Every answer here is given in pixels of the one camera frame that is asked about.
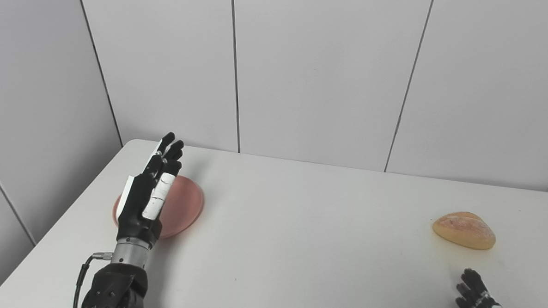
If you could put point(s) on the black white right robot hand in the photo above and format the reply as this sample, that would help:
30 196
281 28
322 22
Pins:
474 298

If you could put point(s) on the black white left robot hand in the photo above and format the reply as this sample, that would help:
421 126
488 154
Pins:
137 201

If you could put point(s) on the pink round plate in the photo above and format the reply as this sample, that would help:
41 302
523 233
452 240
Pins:
183 204

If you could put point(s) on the golden bread roll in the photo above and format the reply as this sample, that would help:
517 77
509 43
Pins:
464 231

